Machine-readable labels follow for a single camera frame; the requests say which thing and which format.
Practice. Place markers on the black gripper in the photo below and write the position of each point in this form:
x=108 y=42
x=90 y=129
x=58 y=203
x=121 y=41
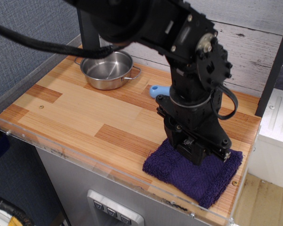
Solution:
x=199 y=123

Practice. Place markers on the small black toy appliance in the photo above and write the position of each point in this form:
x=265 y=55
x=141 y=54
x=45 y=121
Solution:
x=186 y=148

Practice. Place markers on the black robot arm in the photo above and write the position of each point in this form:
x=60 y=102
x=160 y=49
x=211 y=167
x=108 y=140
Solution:
x=198 y=65

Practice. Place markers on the purple folded towel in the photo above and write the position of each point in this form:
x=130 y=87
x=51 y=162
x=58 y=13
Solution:
x=204 y=183

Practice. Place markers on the light blue plastic spoon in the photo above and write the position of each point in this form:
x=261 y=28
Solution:
x=157 y=90

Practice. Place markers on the white plastic side unit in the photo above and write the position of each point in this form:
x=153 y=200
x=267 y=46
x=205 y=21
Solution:
x=266 y=161

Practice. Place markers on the stainless steel pot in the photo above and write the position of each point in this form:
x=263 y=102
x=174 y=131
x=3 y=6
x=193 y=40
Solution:
x=111 y=72

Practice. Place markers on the silver toy fridge cabinet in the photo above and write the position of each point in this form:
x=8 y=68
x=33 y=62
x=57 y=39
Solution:
x=96 y=195

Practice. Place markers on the black vertical post right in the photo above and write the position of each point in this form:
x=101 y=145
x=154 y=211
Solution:
x=271 y=81

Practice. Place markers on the black vertical post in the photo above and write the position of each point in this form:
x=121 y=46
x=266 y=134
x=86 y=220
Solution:
x=89 y=35
x=271 y=81

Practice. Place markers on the black vertical post left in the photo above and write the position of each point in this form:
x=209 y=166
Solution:
x=89 y=35

